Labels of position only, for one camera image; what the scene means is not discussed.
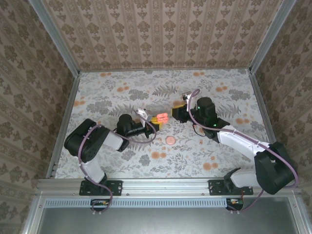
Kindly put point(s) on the round pink silicone case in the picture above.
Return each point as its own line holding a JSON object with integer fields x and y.
{"x": 170, "y": 140}

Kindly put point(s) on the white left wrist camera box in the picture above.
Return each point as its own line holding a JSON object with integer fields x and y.
{"x": 142, "y": 112}

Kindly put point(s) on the pink earbud charging case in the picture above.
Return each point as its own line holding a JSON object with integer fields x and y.
{"x": 162, "y": 118}

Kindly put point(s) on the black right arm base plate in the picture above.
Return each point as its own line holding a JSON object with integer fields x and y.
{"x": 214, "y": 187}

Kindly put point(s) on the floral patterned table mat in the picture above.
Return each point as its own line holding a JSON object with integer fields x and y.
{"x": 146, "y": 158}

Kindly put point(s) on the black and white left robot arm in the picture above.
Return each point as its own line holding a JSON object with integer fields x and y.
{"x": 73, "y": 141}

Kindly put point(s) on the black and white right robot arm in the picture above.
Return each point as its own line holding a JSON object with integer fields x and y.
{"x": 275, "y": 170}

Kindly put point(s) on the grey metal sheet panel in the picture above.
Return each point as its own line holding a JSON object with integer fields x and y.
{"x": 165, "y": 221}

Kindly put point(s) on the aluminium side rail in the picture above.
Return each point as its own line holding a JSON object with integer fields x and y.
{"x": 70, "y": 97}
{"x": 260, "y": 97}

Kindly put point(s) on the aluminium back rail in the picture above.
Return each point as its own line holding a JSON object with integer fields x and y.
{"x": 165, "y": 70}

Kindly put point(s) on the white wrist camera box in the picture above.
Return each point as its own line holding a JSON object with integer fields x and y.
{"x": 142, "y": 112}
{"x": 186, "y": 95}

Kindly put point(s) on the aluminium corner post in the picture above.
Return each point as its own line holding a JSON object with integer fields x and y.
{"x": 270, "y": 36}
{"x": 55, "y": 36}

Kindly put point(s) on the aluminium front mounting rail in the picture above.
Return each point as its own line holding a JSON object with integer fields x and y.
{"x": 165, "y": 186}

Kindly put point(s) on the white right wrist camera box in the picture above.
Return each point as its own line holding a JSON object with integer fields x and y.
{"x": 186, "y": 95}

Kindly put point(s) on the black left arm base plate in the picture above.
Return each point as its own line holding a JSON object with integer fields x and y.
{"x": 117, "y": 187}

